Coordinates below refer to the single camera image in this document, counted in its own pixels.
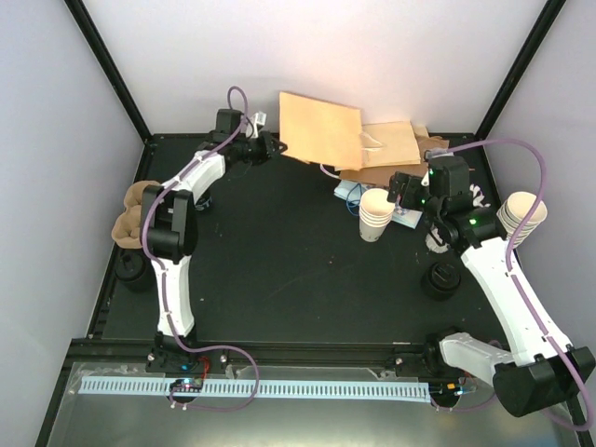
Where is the left black lid stack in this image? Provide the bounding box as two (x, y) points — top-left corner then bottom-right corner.
(115, 251), (153, 292)

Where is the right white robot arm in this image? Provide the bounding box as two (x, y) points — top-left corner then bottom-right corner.
(388, 156), (595, 417)

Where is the orange paper bag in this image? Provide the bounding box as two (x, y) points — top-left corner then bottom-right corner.
(278, 91), (363, 169)
(361, 121), (421, 168)

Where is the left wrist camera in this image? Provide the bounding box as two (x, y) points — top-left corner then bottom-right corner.
(251, 111), (267, 138)

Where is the white paper cup stack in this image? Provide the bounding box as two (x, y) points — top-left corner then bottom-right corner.
(359, 188), (395, 242)

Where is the black printed paper cup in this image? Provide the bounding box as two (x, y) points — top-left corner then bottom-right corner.
(195, 194), (212, 212)

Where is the tilted paper cup stack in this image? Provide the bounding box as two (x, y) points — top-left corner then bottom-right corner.
(496, 191), (548, 249)

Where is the small circuit board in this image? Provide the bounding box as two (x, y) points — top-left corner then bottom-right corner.
(169, 378), (204, 393)

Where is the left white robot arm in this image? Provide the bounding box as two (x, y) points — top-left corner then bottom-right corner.
(140, 109), (287, 338)

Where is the brown kraft paper bag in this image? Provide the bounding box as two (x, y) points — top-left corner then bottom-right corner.
(339, 135), (449, 186)

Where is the brown pulp cup carrier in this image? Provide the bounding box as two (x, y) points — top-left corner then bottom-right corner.
(111, 181), (158, 250)

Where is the right black lid stack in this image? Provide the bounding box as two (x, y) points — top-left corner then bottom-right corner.
(421, 262), (461, 302)

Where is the black lid stack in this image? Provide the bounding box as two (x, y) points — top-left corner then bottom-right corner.
(115, 251), (153, 292)
(421, 262), (461, 302)

